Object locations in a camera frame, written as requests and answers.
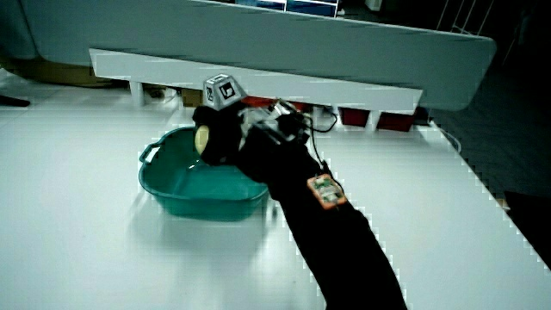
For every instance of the person's right forearm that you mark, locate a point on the person's right forearm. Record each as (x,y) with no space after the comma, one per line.
(327,241)

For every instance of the yellow pear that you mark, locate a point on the yellow pear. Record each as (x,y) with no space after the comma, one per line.
(201,139)

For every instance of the red box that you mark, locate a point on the red box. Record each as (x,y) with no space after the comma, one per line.
(395,122)
(354,116)

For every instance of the teal plastic basin plate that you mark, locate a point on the teal plastic basin plate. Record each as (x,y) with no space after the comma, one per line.
(202,189)

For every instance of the white riser shelf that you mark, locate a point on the white riser shelf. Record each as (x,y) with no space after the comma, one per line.
(301,88)

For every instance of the brown cardboard box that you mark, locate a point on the brown cardboard box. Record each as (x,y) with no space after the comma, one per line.
(191,97)

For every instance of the person's right hand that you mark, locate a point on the person's right hand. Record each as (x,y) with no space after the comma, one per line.
(221,133)

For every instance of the large white partition panel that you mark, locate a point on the large white partition panel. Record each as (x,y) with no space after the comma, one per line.
(301,41)

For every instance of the black flat object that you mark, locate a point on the black flat object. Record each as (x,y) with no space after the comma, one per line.
(13,101)

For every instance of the orange framed circuit board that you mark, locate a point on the orange framed circuit board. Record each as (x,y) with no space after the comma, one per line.
(326,191)

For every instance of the blue screen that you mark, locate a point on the blue screen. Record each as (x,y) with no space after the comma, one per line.
(297,6)

